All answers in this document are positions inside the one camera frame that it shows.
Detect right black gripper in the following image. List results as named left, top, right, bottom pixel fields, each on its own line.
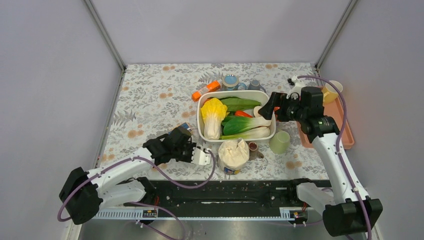
left=257, top=91, right=307, bottom=123

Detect small brown mug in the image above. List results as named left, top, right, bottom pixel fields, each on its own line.
left=248, top=141, right=265, bottom=161

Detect light blue floral mug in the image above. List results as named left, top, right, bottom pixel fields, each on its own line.
left=221, top=74, right=248, bottom=91

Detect yellow mug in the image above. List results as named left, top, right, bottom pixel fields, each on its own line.
left=322, top=80, right=344, bottom=105

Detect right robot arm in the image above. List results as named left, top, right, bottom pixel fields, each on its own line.
left=258, top=86, right=383, bottom=239

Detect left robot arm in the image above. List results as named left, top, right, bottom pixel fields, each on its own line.
left=57, top=127, right=204, bottom=225

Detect grey mug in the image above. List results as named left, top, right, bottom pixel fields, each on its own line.
left=247, top=79, right=266, bottom=93

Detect king oyster mushroom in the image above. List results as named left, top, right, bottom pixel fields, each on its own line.
left=253, top=106, right=262, bottom=118

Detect white rectangular basin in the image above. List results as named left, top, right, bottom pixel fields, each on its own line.
left=197, top=90, right=277, bottom=143

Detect blue orange box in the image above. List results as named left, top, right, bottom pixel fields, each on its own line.
left=168, top=122, right=192, bottom=135

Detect lower bok choy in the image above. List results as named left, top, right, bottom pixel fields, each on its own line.
left=219, top=126, right=270, bottom=140

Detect bok choy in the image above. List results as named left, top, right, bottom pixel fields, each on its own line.
left=219, top=126, right=270, bottom=140
left=222, top=115, right=272, bottom=136

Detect red pepper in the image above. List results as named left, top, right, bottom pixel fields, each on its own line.
left=234, top=110, right=253, bottom=118

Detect upper bok choy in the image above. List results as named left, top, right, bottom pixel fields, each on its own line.
left=222, top=115, right=272, bottom=136

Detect green leaf vegetable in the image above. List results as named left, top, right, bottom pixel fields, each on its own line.
left=219, top=96, right=261, bottom=112

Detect light green cup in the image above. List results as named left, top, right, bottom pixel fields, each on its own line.
left=269, top=131, right=291, bottom=155

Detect napa cabbage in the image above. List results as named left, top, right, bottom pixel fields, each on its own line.
left=200, top=98, right=228, bottom=140

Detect floral tablecloth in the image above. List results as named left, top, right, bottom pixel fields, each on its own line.
left=99, top=62, right=328, bottom=181

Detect paper covered can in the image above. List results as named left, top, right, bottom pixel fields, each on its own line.
left=218, top=138, right=250, bottom=175

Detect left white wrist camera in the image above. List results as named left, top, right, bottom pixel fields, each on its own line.
left=191, top=146, right=212, bottom=166

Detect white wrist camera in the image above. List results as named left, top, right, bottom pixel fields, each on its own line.
left=191, top=146, right=212, bottom=166
left=286, top=75, right=306, bottom=100

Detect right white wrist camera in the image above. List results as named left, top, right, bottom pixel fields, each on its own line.
left=286, top=75, right=306, bottom=100

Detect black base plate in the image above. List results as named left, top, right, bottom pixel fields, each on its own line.
left=123, top=178, right=332, bottom=219

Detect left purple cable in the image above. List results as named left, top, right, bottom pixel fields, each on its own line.
left=57, top=149, right=217, bottom=240

